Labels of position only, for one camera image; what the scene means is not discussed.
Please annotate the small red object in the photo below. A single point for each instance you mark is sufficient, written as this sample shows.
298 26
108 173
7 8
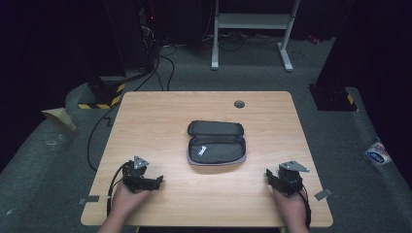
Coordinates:
313 39

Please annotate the grey zip case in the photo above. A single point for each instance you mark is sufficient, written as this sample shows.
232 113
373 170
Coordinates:
216 145

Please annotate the person's left hand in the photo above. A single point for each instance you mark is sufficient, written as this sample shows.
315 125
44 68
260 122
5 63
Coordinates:
126 200

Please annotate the white metal stand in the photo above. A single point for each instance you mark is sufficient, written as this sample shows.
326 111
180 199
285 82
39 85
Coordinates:
252 21

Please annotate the yellow-black striped stand base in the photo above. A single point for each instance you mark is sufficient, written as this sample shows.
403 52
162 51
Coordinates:
103 93

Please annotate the grey table grommet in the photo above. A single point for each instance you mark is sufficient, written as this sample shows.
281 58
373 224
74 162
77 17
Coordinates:
239 104

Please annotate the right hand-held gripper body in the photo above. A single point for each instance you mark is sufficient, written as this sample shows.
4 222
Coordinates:
290 178

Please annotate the dark stand base yellow stripe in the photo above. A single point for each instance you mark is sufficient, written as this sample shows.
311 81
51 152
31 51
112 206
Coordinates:
333 98

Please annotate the grey tape strip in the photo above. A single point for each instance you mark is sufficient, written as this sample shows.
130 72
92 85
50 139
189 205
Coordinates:
323 194
89 199

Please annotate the white blue printed packet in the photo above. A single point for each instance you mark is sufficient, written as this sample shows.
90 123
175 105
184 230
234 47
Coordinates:
376 154

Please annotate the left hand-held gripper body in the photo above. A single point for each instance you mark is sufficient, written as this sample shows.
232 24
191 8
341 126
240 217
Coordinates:
134 178

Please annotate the beige cardboard piece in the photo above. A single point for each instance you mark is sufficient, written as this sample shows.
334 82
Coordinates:
60 117

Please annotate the person's right hand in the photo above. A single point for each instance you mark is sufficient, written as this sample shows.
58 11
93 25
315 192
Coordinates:
291 205

